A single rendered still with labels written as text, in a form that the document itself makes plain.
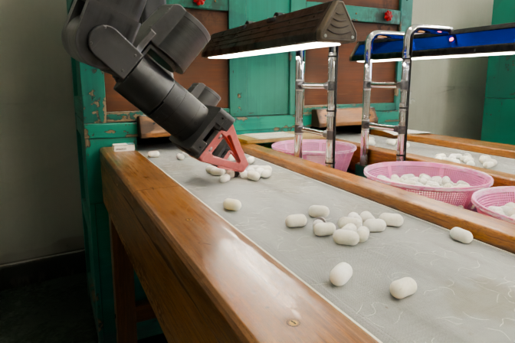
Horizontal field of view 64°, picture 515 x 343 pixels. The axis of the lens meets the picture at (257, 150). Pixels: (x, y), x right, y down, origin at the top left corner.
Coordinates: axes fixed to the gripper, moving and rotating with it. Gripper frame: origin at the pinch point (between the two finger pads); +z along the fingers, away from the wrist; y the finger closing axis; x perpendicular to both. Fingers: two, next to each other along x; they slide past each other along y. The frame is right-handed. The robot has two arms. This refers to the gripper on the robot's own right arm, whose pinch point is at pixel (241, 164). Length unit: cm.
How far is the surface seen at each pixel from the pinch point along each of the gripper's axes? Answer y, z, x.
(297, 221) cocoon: 1.4, 14.7, 1.1
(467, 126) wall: 190, 248, -178
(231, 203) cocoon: 14.2, 9.9, 4.8
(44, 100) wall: 166, -21, 16
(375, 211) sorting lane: 2.6, 28.5, -9.4
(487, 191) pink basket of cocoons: -3, 43, -26
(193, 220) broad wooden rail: 5.6, 2.0, 10.5
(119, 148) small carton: 74, 1, 10
